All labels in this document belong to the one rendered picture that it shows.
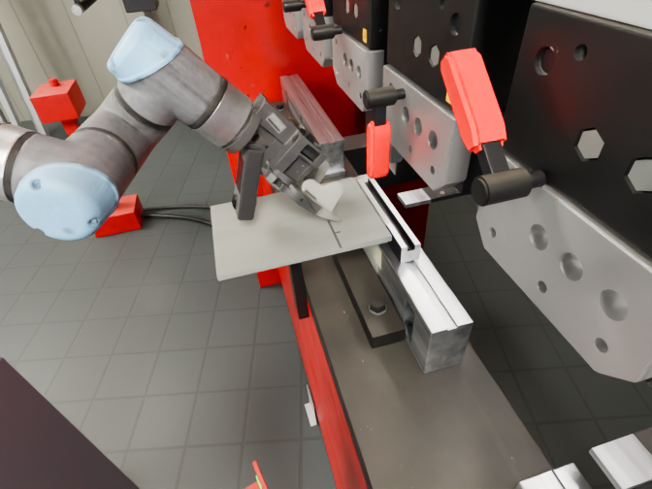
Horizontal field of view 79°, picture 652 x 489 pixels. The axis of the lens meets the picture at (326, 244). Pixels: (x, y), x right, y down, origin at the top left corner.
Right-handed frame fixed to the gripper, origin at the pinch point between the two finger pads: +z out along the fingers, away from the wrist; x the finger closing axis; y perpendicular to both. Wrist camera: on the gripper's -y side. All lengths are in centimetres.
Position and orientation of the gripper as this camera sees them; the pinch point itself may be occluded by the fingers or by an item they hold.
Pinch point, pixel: (326, 208)
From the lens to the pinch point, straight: 65.6
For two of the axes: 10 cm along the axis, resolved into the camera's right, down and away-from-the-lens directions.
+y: 6.9, -6.7, -2.9
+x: -2.9, -6.1, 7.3
